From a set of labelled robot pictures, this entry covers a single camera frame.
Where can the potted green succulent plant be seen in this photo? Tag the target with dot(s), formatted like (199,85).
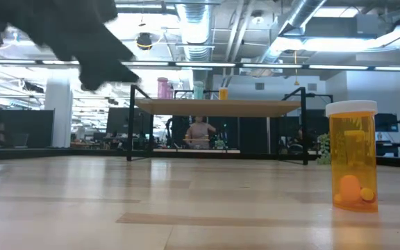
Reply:
(324,152)

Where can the orange pill bottle white cap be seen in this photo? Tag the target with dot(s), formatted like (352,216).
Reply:
(223,94)
(352,156)

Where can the white round pillar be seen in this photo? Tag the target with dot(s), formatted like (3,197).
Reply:
(59,111)

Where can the dark office desk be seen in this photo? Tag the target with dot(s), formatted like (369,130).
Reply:
(394,147)

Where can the dark office monitors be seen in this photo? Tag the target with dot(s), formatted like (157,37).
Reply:
(116,119)

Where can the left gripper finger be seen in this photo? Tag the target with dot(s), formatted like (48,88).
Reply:
(106,74)
(106,48)

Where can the black desk monitor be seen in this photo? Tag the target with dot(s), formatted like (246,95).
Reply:
(387,122)

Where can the long LED light bar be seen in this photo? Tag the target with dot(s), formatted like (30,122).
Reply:
(273,66)

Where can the teal pill bottle white cap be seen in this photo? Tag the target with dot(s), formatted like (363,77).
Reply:
(198,91)

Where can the silver ventilation duct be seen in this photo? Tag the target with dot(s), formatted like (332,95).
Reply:
(300,14)
(196,38)

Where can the black office partition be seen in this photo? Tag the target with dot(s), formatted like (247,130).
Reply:
(37,125)

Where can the pink pill bottle white cap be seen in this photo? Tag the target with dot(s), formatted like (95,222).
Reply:
(171,93)
(162,88)

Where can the wooden shelf black metal frame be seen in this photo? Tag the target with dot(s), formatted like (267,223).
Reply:
(221,108)

